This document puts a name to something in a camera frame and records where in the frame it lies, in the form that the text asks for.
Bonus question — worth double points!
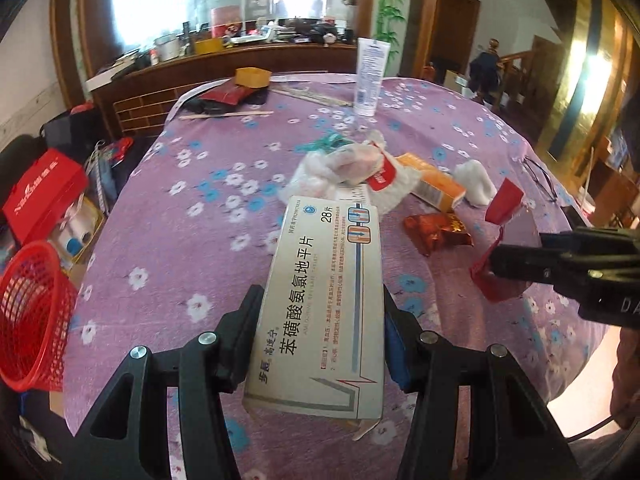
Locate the red plastic wrapper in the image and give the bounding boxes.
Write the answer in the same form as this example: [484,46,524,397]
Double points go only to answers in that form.
[470,178,532,304]

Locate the white medicine box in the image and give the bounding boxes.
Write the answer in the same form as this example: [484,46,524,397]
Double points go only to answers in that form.
[243,196,384,420]

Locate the dark red snack packet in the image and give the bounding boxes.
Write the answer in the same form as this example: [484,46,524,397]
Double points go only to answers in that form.
[402,212,473,257]

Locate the orange cardboard box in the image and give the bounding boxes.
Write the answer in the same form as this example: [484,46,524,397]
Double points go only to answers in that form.
[396,153,466,212]

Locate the white plastic bag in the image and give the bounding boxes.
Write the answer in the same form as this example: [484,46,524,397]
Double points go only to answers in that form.
[278,130,421,216]

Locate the red mesh trash basket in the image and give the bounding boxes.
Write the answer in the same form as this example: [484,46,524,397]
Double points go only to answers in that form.
[0,240,77,392]

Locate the eyeglasses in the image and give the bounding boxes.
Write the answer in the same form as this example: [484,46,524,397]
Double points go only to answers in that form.
[522,156,558,203]

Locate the purple floral tablecloth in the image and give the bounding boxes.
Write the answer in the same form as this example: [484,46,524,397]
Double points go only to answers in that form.
[62,71,609,480]

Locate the red gift box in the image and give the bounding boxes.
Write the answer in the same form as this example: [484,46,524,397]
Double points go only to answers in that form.
[2,148,88,246]

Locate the wooden chopstick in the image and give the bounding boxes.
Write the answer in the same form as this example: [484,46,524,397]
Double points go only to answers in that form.
[178,110,273,120]

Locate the wooden sideboard cabinet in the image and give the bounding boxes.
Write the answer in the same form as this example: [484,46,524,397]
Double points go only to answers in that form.
[92,44,357,139]

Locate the dark red wallet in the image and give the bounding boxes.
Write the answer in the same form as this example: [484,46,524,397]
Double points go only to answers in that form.
[198,80,256,106]

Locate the yellow small box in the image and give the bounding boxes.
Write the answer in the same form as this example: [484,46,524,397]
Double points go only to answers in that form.
[234,67,271,89]

